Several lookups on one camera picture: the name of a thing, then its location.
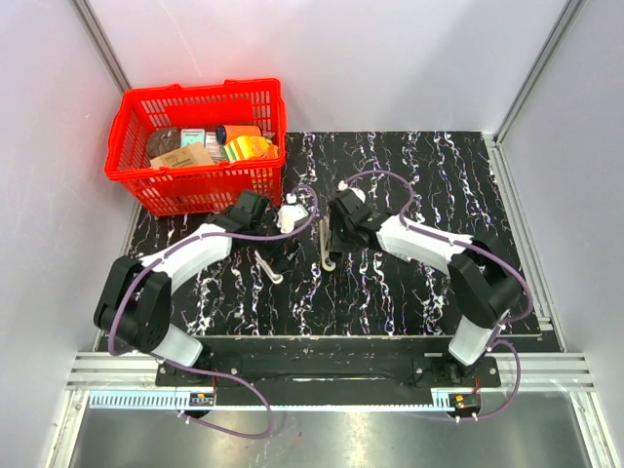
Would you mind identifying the red plastic shopping basket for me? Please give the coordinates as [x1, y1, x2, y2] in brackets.
[103, 78, 287, 216]

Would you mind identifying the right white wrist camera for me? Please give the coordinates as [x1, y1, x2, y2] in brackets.
[338, 180, 366, 203]

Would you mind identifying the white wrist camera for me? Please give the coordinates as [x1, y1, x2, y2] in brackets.
[276, 204, 308, 234]
[338, 180, 366, 203]

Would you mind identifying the teal white box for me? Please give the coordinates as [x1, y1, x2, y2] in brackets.
[180, 129, 206, 147]

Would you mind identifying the aluminium frame rail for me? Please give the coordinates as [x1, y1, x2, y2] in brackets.
[66, 352, 595, 392]

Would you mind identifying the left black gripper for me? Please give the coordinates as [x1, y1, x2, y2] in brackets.
[251, 208, 303, 275]

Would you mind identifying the pink white small box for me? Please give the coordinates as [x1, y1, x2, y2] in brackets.
[205, 132, 224, 160]

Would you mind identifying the brown round cookie pack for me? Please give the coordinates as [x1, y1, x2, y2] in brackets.
[145, 127, 181, 159]

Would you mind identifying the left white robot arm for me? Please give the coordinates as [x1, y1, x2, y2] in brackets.
[94, 190, 309, 386]

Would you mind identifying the brown cardboard box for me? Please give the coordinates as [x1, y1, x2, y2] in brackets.
[150, 142, 215, 170]

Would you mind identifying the yellow orange snack box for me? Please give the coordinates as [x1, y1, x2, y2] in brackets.
[223, 136, 279, 162]

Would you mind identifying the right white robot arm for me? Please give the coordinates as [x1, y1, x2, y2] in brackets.
[319, 188, 527, 386]

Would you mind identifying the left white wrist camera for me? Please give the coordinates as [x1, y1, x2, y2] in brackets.
[276, 204, 308, 234]

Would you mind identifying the orange bottle blue cap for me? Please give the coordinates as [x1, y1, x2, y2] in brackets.
[215, 125, 262, 145]

